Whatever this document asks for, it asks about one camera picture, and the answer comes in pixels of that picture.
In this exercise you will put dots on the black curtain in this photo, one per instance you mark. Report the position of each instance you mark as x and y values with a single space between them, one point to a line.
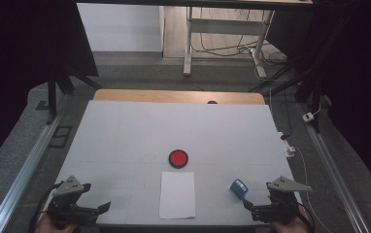
355 64
28 48

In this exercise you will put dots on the white paper sheet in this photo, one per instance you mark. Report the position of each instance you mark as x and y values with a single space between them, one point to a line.
177 195

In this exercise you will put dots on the person's left hand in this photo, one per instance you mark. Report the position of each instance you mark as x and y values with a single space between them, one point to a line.
46 227

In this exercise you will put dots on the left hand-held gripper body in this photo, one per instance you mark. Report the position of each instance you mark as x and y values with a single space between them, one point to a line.
68 202

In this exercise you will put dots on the black metal stand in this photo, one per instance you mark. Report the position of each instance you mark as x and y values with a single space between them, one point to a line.
52 93
310 87

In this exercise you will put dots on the white power strip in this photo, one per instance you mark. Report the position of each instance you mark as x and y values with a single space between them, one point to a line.
287 145

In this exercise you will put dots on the white metal desk frame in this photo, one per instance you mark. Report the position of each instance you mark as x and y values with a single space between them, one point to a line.
225 26

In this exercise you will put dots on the small white adapter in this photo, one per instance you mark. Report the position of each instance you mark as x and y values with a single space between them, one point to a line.
308 117

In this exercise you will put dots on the black table grommet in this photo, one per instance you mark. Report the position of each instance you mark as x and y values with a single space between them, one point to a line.
212 102

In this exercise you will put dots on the person's right hand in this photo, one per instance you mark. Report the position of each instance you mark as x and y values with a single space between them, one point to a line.
295 227

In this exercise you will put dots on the blue stamp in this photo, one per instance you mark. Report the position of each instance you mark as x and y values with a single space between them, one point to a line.
239 188

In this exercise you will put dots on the aluminium rail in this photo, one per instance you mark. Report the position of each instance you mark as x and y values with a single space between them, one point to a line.
332 168
28 165

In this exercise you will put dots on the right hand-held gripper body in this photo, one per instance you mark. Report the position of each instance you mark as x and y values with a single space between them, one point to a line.
282 207

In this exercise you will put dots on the round red ink pad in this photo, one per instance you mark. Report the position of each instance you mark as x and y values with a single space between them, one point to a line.
178 158

